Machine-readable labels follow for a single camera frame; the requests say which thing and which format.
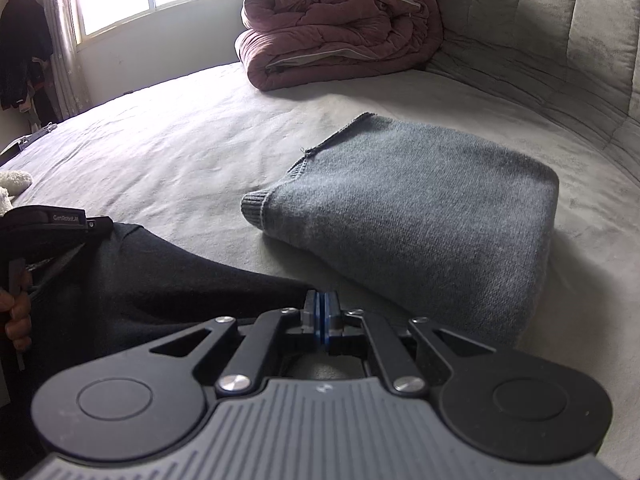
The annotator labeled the folded pink quilt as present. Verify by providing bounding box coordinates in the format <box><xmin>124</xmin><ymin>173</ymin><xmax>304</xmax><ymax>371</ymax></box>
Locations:
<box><xmin>235</xmin><ymin>0</ymin><xmax>446</xmax><ymax>92</ymax></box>

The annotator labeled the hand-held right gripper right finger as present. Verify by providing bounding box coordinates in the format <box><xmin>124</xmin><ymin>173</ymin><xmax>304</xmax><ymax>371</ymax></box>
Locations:
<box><xmin>323</xmin><ymin>289</ymin><xmax>497</xmax><ymax>397</ymax></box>

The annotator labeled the grey quilted headboard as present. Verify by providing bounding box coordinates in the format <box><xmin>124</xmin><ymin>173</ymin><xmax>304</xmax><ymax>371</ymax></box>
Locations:
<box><xmin>425</xmin><ymin>0</ymin><xmax>640</xmax><ymax>191</ymax></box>

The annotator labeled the folded grey sweater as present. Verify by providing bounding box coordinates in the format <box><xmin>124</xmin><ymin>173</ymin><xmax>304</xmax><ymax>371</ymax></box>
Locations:
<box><xmin>241</xmin><ymin>112</ymin><xmax>560</xmax><ymax>348</ymax></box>

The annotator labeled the bed with grey sheet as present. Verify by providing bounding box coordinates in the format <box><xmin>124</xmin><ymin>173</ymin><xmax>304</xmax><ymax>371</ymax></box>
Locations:
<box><xmin>0</xmin><ymin>60</ymin><xmax>640</xmax><ymax>411</ymax></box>

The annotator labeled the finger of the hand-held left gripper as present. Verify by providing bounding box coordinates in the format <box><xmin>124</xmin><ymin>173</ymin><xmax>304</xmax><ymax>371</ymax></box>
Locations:
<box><xmin>84</xmin><ymin>216</ymin><xmax>115</xmax><ymax>242</ymax></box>

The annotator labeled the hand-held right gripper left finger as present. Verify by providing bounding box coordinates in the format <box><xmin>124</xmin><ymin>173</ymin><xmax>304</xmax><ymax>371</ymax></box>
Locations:
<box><xmin>149</xmin><ymin>289</ymin><xmax>324</xmax><ymax>397</ymax></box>

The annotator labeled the grey patterned curtain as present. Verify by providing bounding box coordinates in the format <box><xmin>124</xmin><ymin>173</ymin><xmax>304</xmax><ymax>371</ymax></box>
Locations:
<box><xmin>42</xmin><ymin>0</ymin><xmax>94</xmax><ymax>121</ymax></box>

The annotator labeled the person's left hand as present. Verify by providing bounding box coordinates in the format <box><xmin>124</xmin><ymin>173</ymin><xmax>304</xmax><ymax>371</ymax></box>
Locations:
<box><xmin>0</xmin><ymin>269</ymin><xmax>34</xmax><ymax>353</ymax></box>

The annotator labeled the white plush dog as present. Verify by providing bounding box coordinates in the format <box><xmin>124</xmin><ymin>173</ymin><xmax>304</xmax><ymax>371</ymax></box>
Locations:
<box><xmin>0</xmin><ymin>170</ymin><xmax>33</xmax><ymax>216</ymax></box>

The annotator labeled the hanging dark jacket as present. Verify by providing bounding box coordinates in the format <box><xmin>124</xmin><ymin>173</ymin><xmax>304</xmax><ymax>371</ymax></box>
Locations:
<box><xmin>0</xmin><ymin>0</ymin><xmax>53</xmax><ymax>111</ymax></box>

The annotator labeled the black garment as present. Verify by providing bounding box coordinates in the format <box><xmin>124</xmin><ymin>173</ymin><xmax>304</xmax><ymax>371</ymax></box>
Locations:
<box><xmin>0</xmin><ymin>222</ymin><xmax>321</xmax><ymax>480</ymax></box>

